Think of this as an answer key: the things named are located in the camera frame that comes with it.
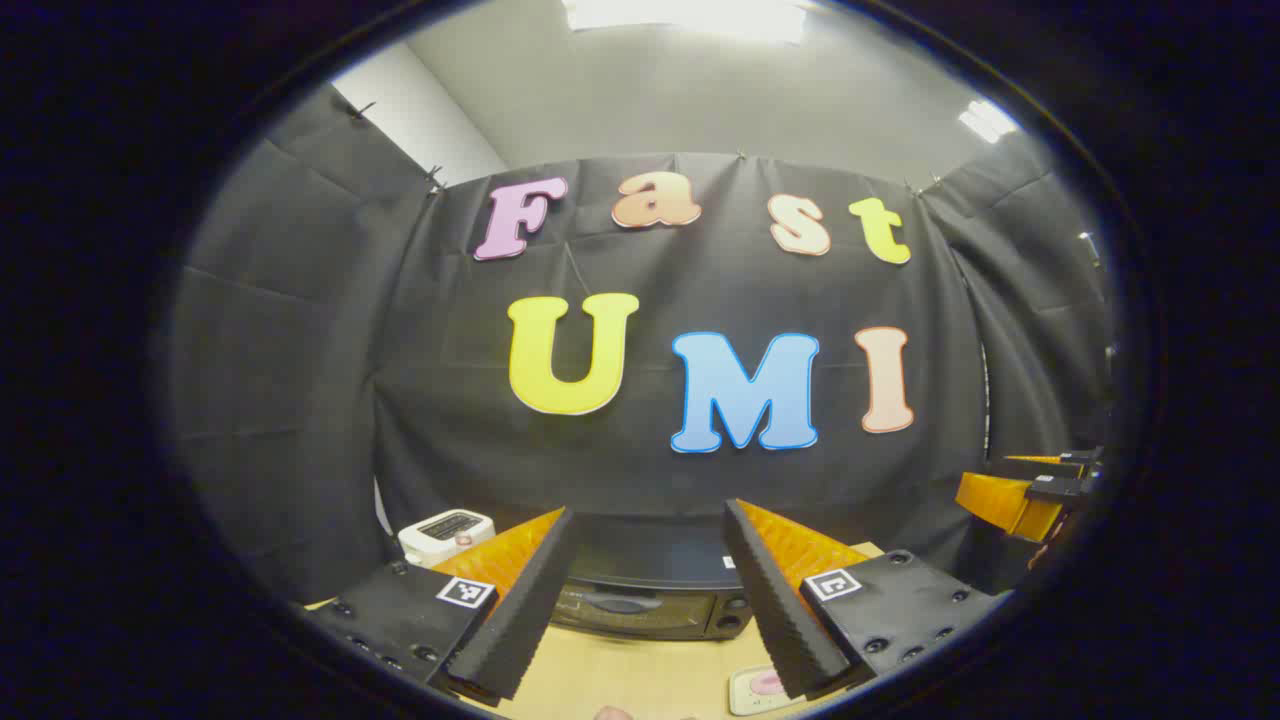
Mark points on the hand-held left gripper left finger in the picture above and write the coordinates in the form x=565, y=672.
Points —
x=520, y=610

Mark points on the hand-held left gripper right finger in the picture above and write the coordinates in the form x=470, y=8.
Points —
x=775, y=600

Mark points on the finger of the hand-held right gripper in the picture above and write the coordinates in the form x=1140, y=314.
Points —
x=1050, y=462
x=1005, y=505

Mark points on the pink ham slice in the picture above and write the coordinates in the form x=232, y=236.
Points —
x=768, y=684

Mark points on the white square plate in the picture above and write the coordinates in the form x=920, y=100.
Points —
x=745, y=695

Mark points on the black electric oven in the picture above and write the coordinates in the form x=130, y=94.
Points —
x=650, y=590

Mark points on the white toaster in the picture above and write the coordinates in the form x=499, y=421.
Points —
x=447, y=535

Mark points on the small ceiling light panel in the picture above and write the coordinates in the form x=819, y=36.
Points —
x=988, y=120

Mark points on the large ceiling light panel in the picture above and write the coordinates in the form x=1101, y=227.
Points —
x=690, y=15

